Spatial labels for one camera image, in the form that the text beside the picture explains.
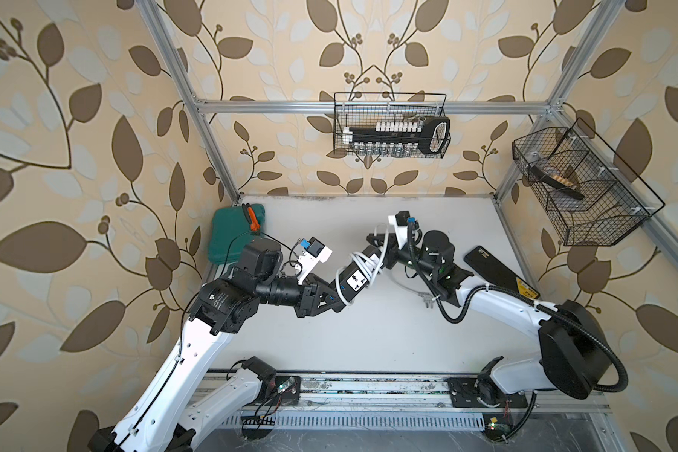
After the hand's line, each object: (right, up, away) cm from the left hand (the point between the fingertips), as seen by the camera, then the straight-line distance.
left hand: (337, 295), depth 58 cm
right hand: (+8, +11, +19) cm, 23 cm away
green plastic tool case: (-42, +12, +45) cm, 62 cm away
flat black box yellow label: (+52, -2, +38) cm, 64 cm away
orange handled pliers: (-35, +17, +48) cm, 62 cm away
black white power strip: (+5, +5, -1) cm, 6 cm away
